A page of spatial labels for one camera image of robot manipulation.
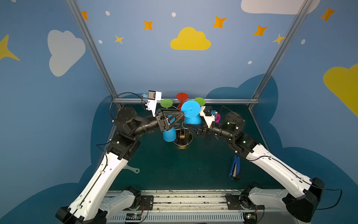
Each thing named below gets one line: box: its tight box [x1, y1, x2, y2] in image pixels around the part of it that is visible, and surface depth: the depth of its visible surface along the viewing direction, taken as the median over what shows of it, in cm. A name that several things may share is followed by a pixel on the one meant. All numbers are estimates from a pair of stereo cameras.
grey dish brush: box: [123, 164, 141, 175], surface depth 88 cm
